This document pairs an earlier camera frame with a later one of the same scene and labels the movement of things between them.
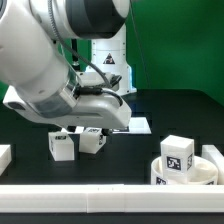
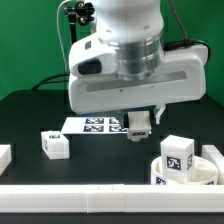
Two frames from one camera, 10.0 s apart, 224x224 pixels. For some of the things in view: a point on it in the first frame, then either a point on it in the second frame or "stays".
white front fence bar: x=111 y=198 stays
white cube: x=177 y=155 stays
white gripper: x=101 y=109 to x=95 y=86
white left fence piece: x=5 y=157 stays
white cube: x=91 y=140 to x=138 y=125
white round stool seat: x=204 y=173 stays
